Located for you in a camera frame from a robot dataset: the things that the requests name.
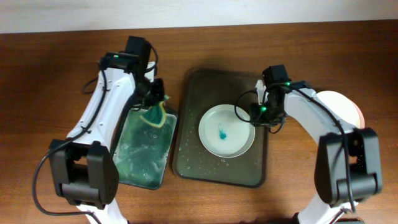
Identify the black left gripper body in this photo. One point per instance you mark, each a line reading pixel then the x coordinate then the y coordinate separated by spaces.
pixel 154 94

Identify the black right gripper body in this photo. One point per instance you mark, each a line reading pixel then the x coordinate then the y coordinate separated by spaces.
pixel 265 114

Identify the green yellow sponge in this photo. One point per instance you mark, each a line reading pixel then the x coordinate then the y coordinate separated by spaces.
pixel 156 116

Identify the white plate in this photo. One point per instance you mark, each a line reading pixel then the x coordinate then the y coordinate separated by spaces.
pixel 340 105
pixel 225 132
pixel 361 117

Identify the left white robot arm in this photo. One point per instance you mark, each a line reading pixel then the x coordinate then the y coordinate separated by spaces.
pixel 82 165

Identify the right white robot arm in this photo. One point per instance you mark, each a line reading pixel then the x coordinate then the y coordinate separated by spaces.
pixel 348 164

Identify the large dark brown tray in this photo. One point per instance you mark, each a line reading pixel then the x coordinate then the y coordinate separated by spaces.
pixel 204 89

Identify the small green wash tray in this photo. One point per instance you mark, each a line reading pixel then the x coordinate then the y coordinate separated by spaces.
pixel 141 151

